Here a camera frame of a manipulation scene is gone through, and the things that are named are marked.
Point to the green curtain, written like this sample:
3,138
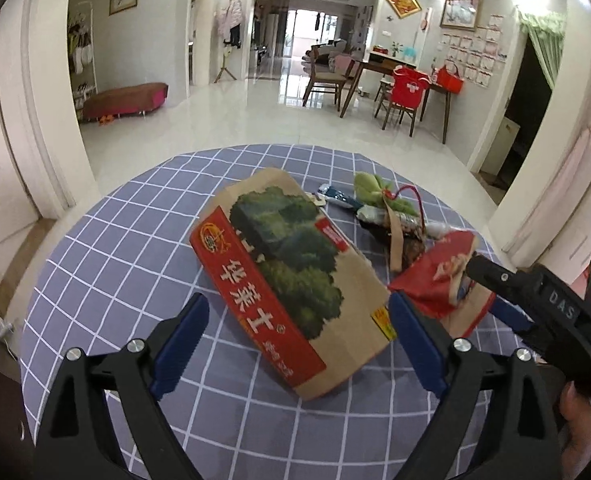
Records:
545,35

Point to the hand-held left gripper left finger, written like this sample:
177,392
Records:
180,350

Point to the grey sofa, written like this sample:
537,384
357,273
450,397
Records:
325,52

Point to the grey checked tablecloth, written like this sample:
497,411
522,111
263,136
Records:
125,260

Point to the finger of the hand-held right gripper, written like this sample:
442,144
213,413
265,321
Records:
510,316
493,275

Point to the brown paper bag tree print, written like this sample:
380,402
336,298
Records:
295,260

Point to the green cloth pouch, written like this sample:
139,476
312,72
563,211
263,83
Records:
370,185

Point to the diamond framed red picture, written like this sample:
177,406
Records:
403,2

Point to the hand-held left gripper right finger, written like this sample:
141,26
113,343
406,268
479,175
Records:
418,345

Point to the white cabinet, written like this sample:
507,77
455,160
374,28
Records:
500,147

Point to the wall of paper certificates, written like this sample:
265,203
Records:
480,55

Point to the orange slippers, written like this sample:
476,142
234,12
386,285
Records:
106,120

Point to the brown padded bench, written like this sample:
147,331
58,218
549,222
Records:
125,100

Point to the pink jacket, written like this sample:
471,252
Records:
229,15

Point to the person's right hand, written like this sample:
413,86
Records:
585,425

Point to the wooden dining table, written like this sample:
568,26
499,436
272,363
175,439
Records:
375,63

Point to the framed painting red tassels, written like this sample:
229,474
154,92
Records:
458,14

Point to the red gift bag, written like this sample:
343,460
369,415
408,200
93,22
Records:
449,80

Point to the wooden coat stand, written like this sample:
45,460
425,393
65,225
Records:
224,67

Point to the red foil wrapper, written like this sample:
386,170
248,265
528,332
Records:
435,280

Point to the blue white wrapper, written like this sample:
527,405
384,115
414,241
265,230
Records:
338,195

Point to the white clothes rack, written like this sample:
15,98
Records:
80,55

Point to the red bag white print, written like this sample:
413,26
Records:
409,87

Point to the wooden chair grey cushion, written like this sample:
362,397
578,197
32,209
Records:
325,77

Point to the green clear snack bag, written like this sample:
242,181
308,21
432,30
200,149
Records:
375,215

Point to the pink curtain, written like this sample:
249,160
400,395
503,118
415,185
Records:
570,180

